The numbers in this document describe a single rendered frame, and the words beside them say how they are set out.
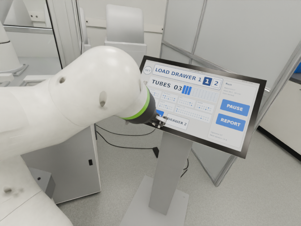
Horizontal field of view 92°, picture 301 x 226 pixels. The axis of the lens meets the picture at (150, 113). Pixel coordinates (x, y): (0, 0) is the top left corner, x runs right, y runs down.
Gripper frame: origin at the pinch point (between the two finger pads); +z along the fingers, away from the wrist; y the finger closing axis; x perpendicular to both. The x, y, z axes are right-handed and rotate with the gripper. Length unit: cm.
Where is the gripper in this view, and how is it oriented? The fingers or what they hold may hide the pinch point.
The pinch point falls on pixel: (157, 122)
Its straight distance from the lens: 56.6
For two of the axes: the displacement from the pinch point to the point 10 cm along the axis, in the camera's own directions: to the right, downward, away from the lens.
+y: -8.7, -3.3, 3.6
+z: 2.8, 2.6, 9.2
